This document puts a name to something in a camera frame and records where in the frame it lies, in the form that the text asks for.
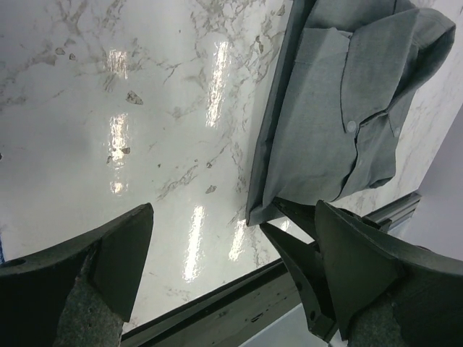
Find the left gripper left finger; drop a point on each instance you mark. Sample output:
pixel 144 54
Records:
pixel 79 292

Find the grey long sleeve shirt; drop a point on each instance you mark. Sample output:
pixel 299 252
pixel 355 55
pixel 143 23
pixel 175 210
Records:
pixel 345 80

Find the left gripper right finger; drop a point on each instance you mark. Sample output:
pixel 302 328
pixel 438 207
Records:
pixel 385 291

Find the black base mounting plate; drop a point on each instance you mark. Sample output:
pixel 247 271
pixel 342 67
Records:
pixel 226 316

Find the aluminium frame rail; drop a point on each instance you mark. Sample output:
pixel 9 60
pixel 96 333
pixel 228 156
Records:
pixel 394 213

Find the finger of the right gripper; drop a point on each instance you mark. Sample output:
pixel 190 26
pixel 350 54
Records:
pixel 302 215
pixel 304 264

